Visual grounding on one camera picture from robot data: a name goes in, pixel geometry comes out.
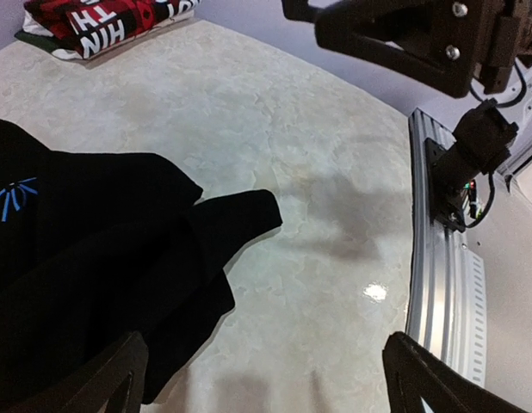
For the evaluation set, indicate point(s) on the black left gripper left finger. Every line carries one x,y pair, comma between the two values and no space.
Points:
113,381

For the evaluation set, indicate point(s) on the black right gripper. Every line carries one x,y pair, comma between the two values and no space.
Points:
460,41

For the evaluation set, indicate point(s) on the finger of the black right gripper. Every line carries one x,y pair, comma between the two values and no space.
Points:
302,10

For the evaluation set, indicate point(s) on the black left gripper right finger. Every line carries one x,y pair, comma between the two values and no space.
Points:
415,377

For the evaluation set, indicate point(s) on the black t-shirt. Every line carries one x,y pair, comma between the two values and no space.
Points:
94,246

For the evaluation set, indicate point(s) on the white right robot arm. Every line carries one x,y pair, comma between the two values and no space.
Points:
397,23

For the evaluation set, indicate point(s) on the red black plaid shirt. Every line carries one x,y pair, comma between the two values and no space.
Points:
104,25

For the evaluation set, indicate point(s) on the folded white green garment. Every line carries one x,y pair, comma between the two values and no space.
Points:
55,37

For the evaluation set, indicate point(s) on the aluminium front rail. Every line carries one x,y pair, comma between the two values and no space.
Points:
448,304

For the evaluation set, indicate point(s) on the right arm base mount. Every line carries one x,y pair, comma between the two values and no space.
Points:
450,173

